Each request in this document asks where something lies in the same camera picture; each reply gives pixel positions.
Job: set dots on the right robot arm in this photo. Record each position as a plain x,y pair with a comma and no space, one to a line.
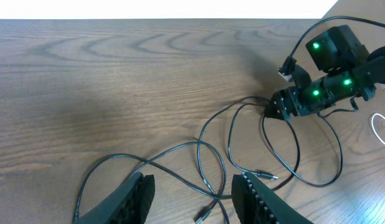
351,72

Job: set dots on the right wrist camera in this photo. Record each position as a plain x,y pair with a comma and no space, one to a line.
292,72

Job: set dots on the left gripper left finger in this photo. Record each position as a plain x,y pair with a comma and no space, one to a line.
128,204

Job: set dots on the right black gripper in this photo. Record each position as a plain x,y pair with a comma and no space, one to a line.
294,101

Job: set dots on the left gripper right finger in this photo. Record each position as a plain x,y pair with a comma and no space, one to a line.
255,203

